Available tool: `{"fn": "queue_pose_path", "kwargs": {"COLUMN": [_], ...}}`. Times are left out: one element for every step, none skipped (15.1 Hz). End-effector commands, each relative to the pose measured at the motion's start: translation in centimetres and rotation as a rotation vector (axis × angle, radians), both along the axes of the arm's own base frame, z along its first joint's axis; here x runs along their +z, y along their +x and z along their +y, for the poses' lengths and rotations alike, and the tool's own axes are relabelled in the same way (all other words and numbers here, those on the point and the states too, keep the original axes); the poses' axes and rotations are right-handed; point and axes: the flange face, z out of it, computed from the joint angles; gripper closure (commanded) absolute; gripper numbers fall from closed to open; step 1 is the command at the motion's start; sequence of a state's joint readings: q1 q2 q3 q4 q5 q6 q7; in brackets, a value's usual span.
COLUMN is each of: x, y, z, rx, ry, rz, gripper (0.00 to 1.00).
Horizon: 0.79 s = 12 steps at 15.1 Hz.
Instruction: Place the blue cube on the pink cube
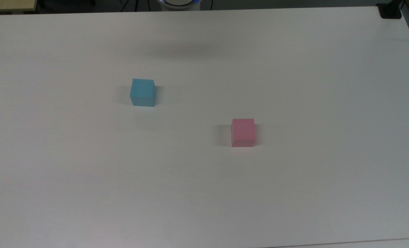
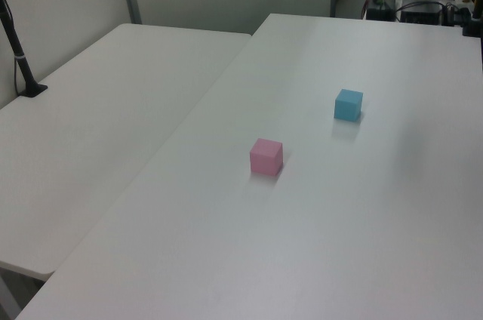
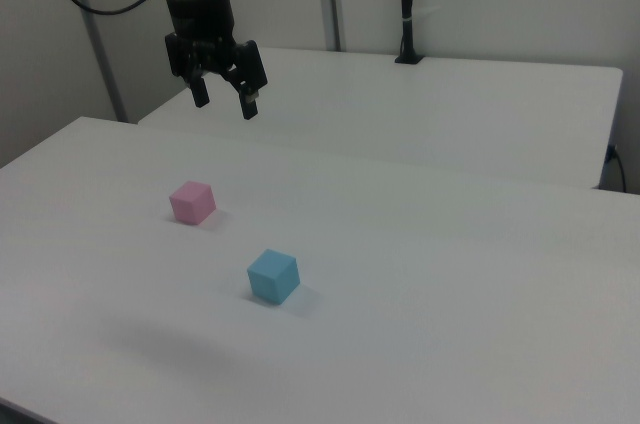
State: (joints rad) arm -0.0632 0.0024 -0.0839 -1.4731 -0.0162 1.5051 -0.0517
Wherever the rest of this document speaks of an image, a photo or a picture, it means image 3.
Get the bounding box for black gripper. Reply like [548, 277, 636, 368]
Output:
[164, 0, 269, 122]

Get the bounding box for blue cube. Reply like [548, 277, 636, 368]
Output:
[246, 248, 302, 306]

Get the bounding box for pink cube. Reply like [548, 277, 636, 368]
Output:
[168, 180, 217, 226]

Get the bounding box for white side table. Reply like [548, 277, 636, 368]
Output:
[137, 46, 625, 191]

